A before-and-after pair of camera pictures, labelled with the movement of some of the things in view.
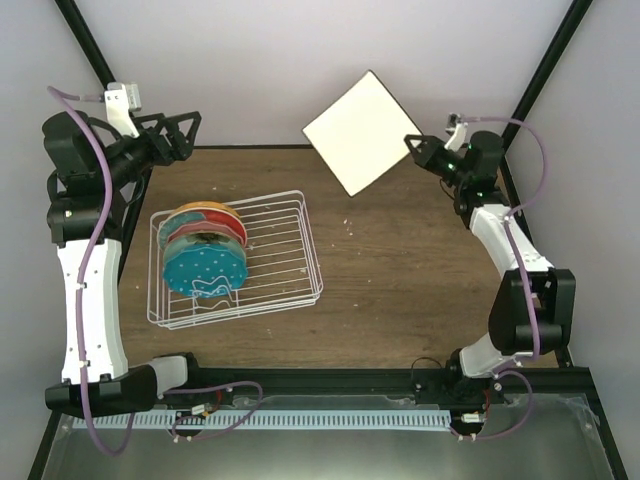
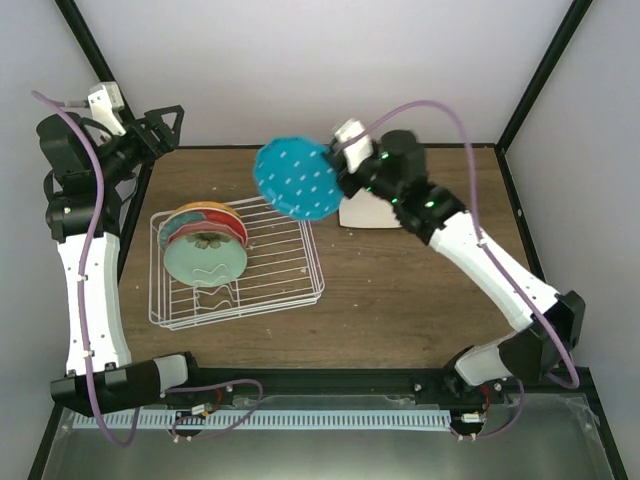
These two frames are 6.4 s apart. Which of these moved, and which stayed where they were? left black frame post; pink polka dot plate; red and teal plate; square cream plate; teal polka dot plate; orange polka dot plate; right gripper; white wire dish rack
Moved: teal polka dot plate; right gripper; square cream plate
Stayed: orange polka dot plate; white wire dish rack; left black frame post; red and teal plate; pink polka dot plate
